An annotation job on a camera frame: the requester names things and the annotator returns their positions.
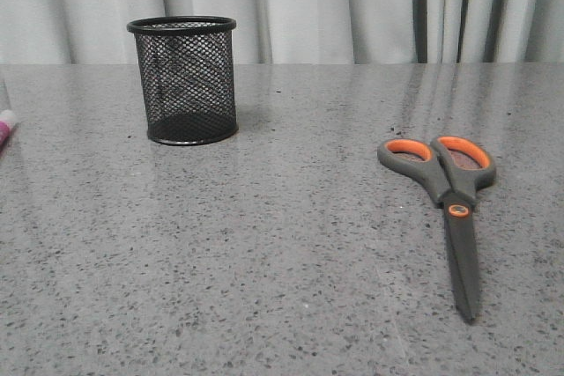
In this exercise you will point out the grey orange scissors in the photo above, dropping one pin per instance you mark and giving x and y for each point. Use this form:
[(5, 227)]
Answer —
[(452, 170)]

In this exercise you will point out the pink highlighter pen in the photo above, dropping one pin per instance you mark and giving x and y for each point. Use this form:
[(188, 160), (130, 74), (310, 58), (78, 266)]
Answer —
[(8, 124)]

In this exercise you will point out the black mesh pen holder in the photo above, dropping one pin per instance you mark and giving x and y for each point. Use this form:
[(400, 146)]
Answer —
[(187, 75)]

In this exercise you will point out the grey curtain backdrop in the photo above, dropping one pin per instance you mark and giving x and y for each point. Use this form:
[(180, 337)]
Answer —
[(296, 31)]

